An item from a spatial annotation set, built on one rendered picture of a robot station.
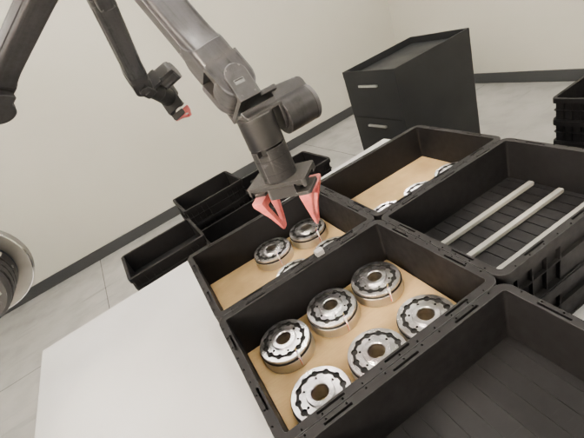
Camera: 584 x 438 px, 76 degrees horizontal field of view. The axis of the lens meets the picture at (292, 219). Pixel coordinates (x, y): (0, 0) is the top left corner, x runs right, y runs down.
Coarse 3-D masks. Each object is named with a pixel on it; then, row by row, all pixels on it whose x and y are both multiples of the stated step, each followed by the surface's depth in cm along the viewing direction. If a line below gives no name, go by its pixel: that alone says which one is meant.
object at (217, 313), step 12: (324, 192) 101; (348, 204) 91; (264, 216) 102; (372, 216) 83; (240, 228) 101; (360, 228) 81; (216, 240) 99; (336, 240) 80; (192, 264) 93; (300, 264) 78; (204, 288) 83; (264, 288) 75; (240, 300) 75; (216, 312) 74; (228, 312) 73
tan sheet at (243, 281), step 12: (336, 228) 103; (324, 240) 100; (300, 252) 99; (312, 252) 97; (252, 264) 102; (228, 276) 102; (240, 276) 99; (252, 276) 98; (264, 276) 96; (216, 288) 99; (228, 288) 97; (240, 288) 95; (252, 288) 94; (228, 300) 93
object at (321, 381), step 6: (324, 378) 61; (312, 384) 60; (318, 384) 60; (324, 384) 60; (330, 384) 59; (306, 390) 60; (312, 390) 60; (330, 390) 58; (306, 396) 59; (330, 396) 58; (312, 402) 58; (318, 402) 57; (324, 402) 57
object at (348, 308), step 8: (336, 288) 78; (320, 296) 78; (344, 296) 75; (352, 296) 74; (312, 304) 76; (344, 304) 73; (352, 304) 73; (312, 312) 75; (320, 312) 74; (344, 312) 72; (352, 312) 71; (312, 320) 73; (320, 320) 73; (328, 320) 72; (336, 320) 71; (344, 320) 70
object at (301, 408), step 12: (312, 372) 63; (324, 372) 63; (336, 372) 61; (300, 384) 62; (336, 384) 59; (348, 384) 59; (300, 396) 60; (300, 408) 58; (312, 408) 57; (300, 420) 57
